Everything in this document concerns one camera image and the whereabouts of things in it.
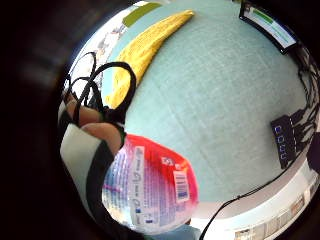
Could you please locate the red plastic snack packet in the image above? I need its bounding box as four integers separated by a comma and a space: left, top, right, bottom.
101, 133, 200, 236

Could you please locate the yellow knitted cloth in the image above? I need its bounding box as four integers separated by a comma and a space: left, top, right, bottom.
104, 9, 196, 110

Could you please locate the green flat card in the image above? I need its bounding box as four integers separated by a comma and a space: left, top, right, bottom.
121, 2, 164, 29

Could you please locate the black framed monitor screen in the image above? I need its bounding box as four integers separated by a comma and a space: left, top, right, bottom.
238, 1, 299, 56

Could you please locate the thin black cable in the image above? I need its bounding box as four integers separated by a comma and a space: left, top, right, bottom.
198, 146, 309, 240

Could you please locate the bundle of black cables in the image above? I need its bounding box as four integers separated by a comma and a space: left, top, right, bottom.
290, 41, 320, 153

